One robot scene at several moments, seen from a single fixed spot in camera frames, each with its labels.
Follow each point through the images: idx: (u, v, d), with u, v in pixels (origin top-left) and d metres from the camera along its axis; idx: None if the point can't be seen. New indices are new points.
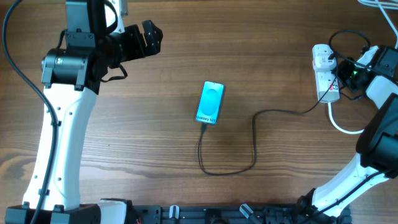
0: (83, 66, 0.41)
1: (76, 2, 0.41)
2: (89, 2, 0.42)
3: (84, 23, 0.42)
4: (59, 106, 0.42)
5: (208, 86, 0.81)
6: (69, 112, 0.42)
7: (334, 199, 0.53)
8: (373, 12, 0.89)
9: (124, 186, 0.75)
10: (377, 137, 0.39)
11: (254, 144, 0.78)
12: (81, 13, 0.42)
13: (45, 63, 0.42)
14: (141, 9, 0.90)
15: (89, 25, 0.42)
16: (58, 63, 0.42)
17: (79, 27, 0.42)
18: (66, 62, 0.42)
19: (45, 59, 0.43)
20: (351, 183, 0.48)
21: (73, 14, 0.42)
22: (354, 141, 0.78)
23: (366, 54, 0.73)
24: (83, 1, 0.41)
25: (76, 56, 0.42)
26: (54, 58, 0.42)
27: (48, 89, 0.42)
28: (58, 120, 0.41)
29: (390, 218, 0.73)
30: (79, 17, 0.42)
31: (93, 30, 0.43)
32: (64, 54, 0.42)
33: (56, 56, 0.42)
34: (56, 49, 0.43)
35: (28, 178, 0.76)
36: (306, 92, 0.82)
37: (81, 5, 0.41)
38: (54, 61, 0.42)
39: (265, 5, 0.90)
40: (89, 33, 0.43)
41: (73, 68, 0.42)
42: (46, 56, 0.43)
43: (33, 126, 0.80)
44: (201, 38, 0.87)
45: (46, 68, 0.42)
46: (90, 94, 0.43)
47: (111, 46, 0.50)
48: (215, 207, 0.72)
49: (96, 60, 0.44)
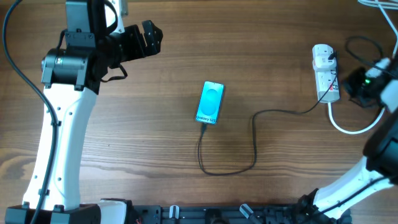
0: (83, 66, 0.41)
1: (76, 2, 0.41)
2: (89, 2, 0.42)
3: (84, 23, 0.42)
4: (59, 106, 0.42)
5: (208, 86, 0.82)
6: (69, 112, 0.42)
7: (336, 200, 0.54)
8: (373, 12, 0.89)
9: (124, 186, 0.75)
10: (384, 144, 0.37)
11: (254, 144, 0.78)
12: (81, 13, 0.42)
13: (45, 63, 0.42)
14: (141, 9, 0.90)
15: (89, 25, 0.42)
16: (58, 63, 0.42)
17: (80, 27, 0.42)
18: (66, 62, 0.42)
19: (45, 59, 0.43)
20: (355, 185, 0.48)
21: (73, 14, 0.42)
22: (353, 142, 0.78)
23: None
24: (83, 1, 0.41)
25: (76, 56, 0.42)
26: (55, 58, 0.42)
27: (48, 89, 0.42)
28: (58, 120, 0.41)
29: (391, 218, 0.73)
30: (79, 17, 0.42)
31: (93, 29, 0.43)
32: (64, 54, 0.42)
33: (56, 56, 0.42)
34: (56, 49, 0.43)
35: (28, 178, 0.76)
36: (306, 92, 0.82)
37: (81, 5, 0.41)
38: (54, 61, 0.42)
39: (265, 5, 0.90)
40: (89, 34, 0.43)
41: (73, 69, 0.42)
42: (46, 56, 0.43)
43: (33, 126, 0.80)
44: (201, 39, 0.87)
45: (46, 68, 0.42)
46: (90, 94, 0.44)
47: (111, 47, 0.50)
48: (215, 207, 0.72)
49: (96, 60, 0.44)
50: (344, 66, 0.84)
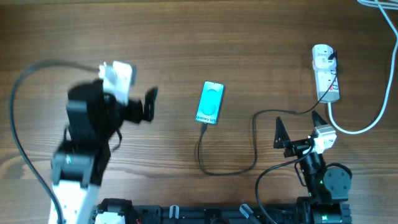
0: (89, 164, 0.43)
1: (76, 104, 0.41)
2: (89, 103, 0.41)
3: (85, 125, 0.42)
4: (65, 204, 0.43)
5: (208, 86, 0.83)
6: (74, 211, 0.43)
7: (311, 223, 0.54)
8: (374, 12, 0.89)
9: (124, 187, 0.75)
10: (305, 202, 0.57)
11: (254, 144, 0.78)
12: (81, 119, 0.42)
13: (54, 162, 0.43)
14: (141, 10, 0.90)
15: (90, 125, 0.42)
16: (66, 162, 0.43)
17: (81, 127, 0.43)
18: (74, 165, 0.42)
19: (53, 155, 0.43)
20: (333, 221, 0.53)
21: (72, 117, 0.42)
22: (354, 142, 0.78)
23: (313, 149, 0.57)
24: (83, 103, 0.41)
25: (83, 152, 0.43)
26: (63, 158, 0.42)
27: (56, 187, 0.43)
28: (64, 218, 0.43)
29: (391, 218, 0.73)
30: (80, 122, 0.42)
31: (94, 121, 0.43)
32: (72, 153, 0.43)
33: (64, 156, 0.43)
34: (64, 147, 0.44)
35: (28, 178, 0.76)
36: (306, 92, 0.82)
37: (81, 109, 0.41)
38: (63, 162, 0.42)
39: (265, 5, 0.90)
40: (92, 126, 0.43)
41: (81, 169, 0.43)
42: (54, 153, 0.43)
43: (33, 126, 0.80)
44: (201, 39, 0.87)
45: (55, 167, 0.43)
46: (94, 188, 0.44)
47: (111, 117, 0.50)
48: (215, 207, 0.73)
49: (100, 157, 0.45)
50: (344, 66, 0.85)
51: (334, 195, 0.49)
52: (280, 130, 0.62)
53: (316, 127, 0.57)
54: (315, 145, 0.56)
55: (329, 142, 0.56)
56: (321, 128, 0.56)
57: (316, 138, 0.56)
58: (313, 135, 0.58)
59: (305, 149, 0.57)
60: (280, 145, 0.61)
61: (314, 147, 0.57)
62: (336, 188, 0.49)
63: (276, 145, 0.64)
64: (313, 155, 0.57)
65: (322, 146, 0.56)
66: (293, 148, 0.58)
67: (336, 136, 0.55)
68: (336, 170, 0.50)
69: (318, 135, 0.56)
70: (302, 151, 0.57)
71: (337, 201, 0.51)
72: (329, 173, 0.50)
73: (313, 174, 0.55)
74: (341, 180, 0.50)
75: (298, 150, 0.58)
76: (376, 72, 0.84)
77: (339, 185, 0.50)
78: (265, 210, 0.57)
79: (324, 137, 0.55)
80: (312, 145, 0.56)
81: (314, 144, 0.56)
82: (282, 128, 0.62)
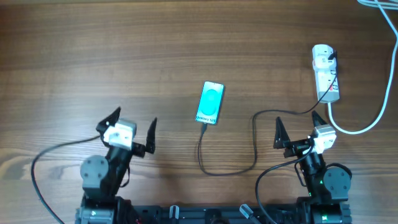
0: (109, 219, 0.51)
1: (90, 184, 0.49)
2: (101, 181, 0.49)
3: (100, 196, 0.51)
4: None
5: (208, 86, 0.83)
6: None
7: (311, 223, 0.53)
8: (373, 13, 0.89)
9: (124, 187, 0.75)
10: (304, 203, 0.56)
11: (254, 144, 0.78)
12: (96, 192, 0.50)
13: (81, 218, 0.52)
14: (141, 10, 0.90)
15: (104, 194, 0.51)
16: (92, 216, 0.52)
17: (97, 196, 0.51)
18: (97, 219, 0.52)
19: (81, 211, 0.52)
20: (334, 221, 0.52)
21: (89, 192, 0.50)
22: (354, 142, 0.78)
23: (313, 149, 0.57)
24: (96, 183, 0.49)
25: (105, 207, 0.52)
26: (88, 214, 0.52)
27: None
28: None
29: (391, 218, 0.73)
30: (96, 195, 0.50)
31: (107, 188, 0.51)
32: (96, 208, 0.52)
33: (89, 211, 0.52)
34: (87, 203, 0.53)
35: (28, 178, 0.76)
36: (306, 92, 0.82)
37: (94, 187, 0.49)
38: (89, 216, 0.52)
39: (264, 5, 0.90)
40: (106, 193, 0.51)
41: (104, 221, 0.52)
42: (81, 208, 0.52)
43: (33, 126, 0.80)
44: (201, 39, 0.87)
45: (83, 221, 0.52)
46: None
47: (120, 174, 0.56)
48: (215, 207, 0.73)
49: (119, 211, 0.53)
50: (344, 66, 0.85)
51: (334, 195, 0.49)
52: (280, 130, 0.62)
53: (316, 127, 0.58)
54: (315, 145, 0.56)
55: (329, 142, 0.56)
56: (321, 128, 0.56)
57: (316, 138, 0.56)
58: (312, 135, 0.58)
59: (305, 149, 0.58)
60: (280, 145, 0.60)
61: (314, 147, 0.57)
62: (336, 188, 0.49)
63: (276, 146, 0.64)
64: (313, 155, 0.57)
65: (322, 146, 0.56)
66: (293, 148, 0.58)
67: (335, 136, 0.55)
68: (336, 170, 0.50)
69: (318, 135, 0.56)
70: (302, 151, 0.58)
71: (337, 201, 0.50)
72: (329, 173, 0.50)
73: (313, 174, 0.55)
74: (341, 180, 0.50)
75: (298, 150, 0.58)
76: (375, 72, 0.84)
77: (338, 185, 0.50)
78: (265, 211, 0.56)
79: (324, 137, 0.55)
80: (312, 145, 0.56)
81: (314, 144, 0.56)
82: (282, 128, 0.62)
